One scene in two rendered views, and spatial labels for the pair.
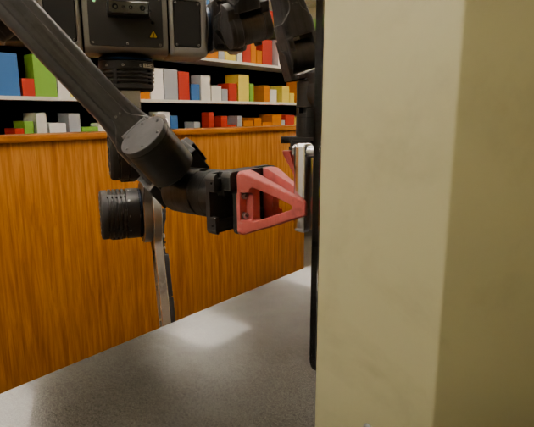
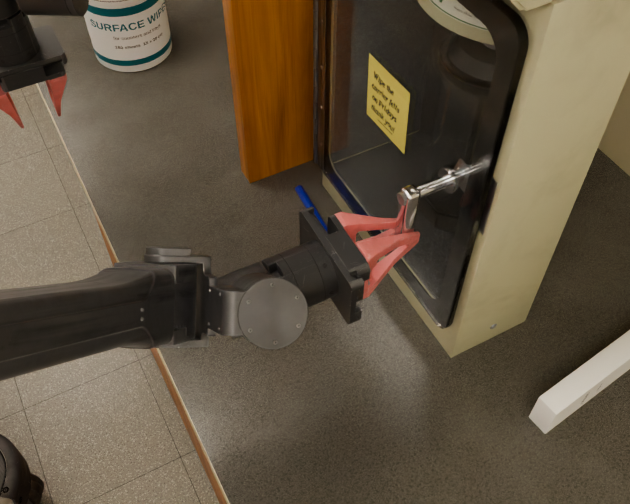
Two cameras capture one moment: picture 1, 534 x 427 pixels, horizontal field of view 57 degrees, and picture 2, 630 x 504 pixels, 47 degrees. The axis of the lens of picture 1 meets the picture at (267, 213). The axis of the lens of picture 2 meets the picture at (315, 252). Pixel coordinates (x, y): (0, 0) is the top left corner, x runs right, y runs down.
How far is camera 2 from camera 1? 0.73 m
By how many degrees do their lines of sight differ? 67
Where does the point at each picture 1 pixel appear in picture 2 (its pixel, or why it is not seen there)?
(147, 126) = (265, 300)
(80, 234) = not seen: outside the picture
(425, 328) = (545, 256)
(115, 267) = not seen: outside the picture
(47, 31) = (31, 326)
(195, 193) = not seen: hidden behind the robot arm
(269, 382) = (367, 362)
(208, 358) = (300, 399)
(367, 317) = (507, 276)
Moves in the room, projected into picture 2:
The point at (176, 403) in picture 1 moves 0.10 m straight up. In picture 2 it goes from (372, 447) to (378, 405)
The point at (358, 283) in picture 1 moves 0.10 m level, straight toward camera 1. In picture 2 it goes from (506, 264) to (601, 309)
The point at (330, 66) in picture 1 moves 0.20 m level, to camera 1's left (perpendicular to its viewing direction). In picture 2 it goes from (518, 149) to (452, 344)
